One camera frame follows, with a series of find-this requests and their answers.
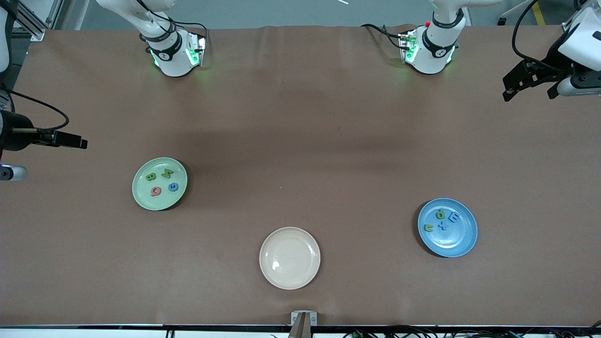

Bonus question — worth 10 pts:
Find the black left base cable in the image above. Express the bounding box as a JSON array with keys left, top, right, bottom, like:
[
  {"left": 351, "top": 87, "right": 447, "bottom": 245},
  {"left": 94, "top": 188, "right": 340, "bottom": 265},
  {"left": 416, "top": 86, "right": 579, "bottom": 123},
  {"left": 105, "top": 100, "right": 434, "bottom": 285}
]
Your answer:
[{"left": 361, "top": 23, "right": 405, "bottom": 50}]

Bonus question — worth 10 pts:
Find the black base cable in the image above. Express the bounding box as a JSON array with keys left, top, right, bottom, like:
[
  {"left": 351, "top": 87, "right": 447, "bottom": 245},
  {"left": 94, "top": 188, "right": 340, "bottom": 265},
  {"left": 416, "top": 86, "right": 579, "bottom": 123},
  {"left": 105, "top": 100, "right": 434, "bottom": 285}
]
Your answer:
[
  {"left": 361, "top": 23, "right": 405, "bottom": 50},
  {"left": 141, "top": 0, "right": 208, "bottom": 40}
]

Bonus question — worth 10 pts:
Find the brown table cover sheet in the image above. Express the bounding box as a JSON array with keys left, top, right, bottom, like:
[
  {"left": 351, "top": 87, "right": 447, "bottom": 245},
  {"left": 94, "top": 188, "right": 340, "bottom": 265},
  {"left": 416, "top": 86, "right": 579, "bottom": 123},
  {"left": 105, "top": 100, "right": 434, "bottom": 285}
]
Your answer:
[{"left": 0, "top": 24, "right": 601, "bottom": 327}]

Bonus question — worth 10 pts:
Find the beige plate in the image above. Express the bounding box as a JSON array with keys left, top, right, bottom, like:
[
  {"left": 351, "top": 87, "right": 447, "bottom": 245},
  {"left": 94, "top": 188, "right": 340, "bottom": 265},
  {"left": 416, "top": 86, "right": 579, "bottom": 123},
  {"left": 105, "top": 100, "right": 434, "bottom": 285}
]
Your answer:
[{"left": 259, "top": 227, "right": 321, "bottom": 290}]

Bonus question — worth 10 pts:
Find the grey metal clamp bracket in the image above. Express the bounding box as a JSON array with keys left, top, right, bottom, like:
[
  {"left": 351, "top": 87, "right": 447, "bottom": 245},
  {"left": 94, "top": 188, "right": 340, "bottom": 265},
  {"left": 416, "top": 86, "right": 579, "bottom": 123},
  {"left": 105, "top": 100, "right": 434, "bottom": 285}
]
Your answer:
[{"left": 291, "top": 311, "right": 317, "bottom": 327}]

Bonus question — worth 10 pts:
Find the brown post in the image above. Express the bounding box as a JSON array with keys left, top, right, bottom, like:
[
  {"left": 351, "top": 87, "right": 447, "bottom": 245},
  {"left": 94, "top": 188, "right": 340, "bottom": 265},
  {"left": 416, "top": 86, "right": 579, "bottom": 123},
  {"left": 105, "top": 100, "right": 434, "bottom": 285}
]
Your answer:
[{"left": 288, "top": 314, "right": 313, "bottom": 338}]

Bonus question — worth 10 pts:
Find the black cable bundle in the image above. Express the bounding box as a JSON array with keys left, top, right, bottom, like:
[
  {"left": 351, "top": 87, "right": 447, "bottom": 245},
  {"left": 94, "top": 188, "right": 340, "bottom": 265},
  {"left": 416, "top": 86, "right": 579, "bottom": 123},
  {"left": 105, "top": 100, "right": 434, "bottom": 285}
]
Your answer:
[{"left": 272, "top": 322, "right": 601, "bottom": 338}]

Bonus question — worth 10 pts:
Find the blue plate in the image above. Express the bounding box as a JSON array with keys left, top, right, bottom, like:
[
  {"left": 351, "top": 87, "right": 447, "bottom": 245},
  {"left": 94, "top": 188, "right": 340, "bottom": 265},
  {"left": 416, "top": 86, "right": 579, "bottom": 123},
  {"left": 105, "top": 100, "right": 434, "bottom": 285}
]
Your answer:
[{"left": 417, "top": 198, "right": 478, "bottom": 258}]

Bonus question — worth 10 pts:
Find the light green plate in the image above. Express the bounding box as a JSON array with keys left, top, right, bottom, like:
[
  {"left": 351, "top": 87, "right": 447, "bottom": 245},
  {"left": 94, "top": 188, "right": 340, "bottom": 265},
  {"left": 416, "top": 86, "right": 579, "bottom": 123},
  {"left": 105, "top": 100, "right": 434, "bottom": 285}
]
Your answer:
[{"left": 132, "top": 157, "right": 188, "bottom": 211}]

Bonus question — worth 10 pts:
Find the black right base cable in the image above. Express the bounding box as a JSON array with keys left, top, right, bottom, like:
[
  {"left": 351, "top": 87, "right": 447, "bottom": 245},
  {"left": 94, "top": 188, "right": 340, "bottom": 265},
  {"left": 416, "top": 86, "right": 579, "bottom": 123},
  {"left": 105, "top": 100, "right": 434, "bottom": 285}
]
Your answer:
[{"left": 141, "top": 0, "right": 208, "bottom": 40}]

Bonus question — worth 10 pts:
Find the black table edge trim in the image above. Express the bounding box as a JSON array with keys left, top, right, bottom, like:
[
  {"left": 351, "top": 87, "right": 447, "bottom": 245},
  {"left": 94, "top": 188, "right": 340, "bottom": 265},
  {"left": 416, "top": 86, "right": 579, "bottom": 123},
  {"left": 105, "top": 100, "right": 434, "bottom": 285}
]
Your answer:
[{"left": 0, "top": 324, "right": 601, "bottom": 330}]

